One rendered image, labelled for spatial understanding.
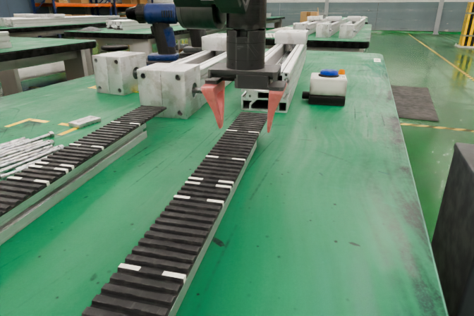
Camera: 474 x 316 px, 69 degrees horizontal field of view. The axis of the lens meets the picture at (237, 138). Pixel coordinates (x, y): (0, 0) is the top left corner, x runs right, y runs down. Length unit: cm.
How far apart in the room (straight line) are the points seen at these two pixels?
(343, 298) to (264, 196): 16
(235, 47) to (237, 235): 27
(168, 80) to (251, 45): 24
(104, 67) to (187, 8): 46
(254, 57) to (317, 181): 19
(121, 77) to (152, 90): 21
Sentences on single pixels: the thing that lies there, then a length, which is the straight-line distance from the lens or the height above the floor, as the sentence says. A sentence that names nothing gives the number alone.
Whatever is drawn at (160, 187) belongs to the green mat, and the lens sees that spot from 44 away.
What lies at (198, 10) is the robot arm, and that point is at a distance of 52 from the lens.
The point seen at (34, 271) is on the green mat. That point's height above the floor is 78.
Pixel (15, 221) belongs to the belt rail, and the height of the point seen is 79.
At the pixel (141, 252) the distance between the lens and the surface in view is 29.
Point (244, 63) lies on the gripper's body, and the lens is 50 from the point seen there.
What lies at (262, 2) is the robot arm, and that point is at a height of 99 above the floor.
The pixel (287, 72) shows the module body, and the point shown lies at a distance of 72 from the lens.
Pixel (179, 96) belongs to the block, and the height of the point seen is 83.
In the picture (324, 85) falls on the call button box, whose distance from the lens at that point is 80.
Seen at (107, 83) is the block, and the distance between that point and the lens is 94.
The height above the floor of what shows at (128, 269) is 81.
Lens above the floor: 99
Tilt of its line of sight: 21 degrees down
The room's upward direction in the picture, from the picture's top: straight up
